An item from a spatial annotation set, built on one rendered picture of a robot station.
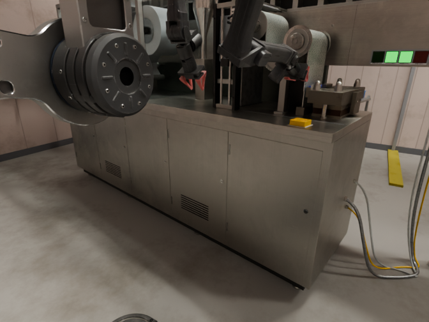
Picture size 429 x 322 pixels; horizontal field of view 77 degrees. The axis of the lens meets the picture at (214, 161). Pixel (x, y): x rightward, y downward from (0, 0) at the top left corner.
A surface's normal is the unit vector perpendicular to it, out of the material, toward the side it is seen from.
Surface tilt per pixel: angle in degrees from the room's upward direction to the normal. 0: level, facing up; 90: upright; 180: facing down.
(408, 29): 90
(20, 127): 90
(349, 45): 90
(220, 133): 90
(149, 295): 0
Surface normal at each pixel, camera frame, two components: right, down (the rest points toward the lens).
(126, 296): 0.01, -0.94
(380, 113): -0.51, 0.29
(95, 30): 0.86, 0.18
